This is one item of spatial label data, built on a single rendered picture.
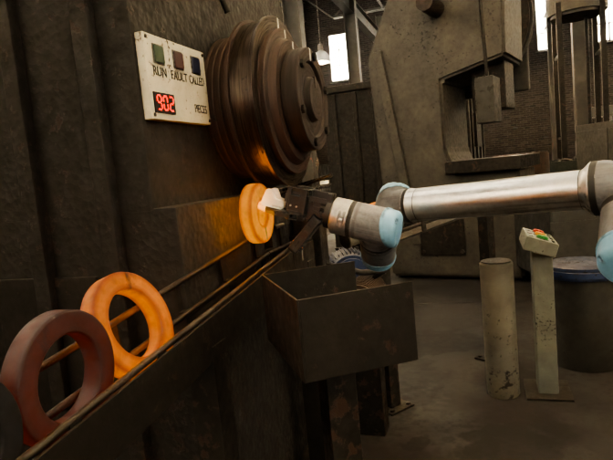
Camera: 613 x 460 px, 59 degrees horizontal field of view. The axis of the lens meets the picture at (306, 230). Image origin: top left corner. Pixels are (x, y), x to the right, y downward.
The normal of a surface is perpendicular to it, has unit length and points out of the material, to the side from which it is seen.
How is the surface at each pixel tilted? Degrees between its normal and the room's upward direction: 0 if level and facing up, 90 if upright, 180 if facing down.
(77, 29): 90
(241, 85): 82
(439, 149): 90
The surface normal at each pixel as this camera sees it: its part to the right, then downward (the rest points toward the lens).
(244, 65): -0.32, -0.20
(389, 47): -0.53, 0.15
